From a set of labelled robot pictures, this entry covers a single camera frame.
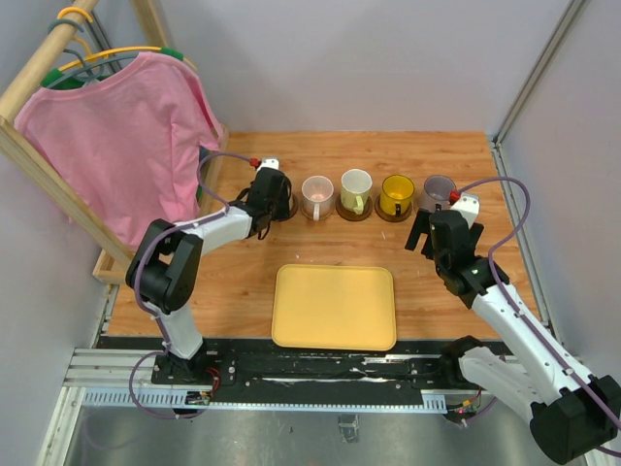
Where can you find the pink t-shirt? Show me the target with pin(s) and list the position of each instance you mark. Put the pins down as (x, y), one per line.
(128, 145)

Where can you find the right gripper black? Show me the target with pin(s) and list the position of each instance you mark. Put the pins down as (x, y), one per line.
(421, 226)

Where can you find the woven rattan coaster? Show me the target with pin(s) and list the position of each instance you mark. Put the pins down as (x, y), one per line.
(315, 210)
(419, 209)

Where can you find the large brown wooden coaster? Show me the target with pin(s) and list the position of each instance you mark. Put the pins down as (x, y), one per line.
(292, 206)

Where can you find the green garment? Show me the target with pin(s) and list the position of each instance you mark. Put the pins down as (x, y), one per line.
(70, 68)

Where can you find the pink cup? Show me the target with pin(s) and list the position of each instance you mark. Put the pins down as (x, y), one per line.
(317, 188)

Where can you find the yellow hanger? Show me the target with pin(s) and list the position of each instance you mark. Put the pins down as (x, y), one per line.
(152, 25)

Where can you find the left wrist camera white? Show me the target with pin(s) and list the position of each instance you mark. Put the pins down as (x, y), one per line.
(271, 162)

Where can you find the grey hanger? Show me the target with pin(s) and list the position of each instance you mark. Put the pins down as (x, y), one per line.
(90, 70)

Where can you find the yellow plastic tray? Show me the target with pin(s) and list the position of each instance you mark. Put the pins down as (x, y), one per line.
(334, 307)

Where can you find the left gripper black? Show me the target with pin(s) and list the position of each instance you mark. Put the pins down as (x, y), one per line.
(283, 209)

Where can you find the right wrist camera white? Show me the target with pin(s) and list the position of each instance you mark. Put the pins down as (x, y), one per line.
(467, 204)

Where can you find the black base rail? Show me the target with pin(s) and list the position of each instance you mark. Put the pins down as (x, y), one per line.
(258, 371)

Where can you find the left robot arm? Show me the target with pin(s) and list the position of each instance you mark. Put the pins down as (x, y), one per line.
(164, 270)

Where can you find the yellow translucent cup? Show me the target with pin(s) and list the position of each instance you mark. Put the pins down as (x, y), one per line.
(396, 194)

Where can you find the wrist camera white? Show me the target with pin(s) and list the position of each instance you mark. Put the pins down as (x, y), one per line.
(467, 204)
(271, 162)

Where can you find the purple translucent cup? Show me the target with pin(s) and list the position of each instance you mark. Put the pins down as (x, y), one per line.
(435, 193)

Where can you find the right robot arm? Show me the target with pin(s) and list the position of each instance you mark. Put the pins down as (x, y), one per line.
(569, 411)

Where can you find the aluminium frame post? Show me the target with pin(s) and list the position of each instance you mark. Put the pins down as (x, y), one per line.
(560, 33)

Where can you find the white cup green handle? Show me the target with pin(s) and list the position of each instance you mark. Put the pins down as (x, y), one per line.
(356, 185)

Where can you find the wooden clothes rack frame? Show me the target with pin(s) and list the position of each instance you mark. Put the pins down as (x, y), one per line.
(29, 160)

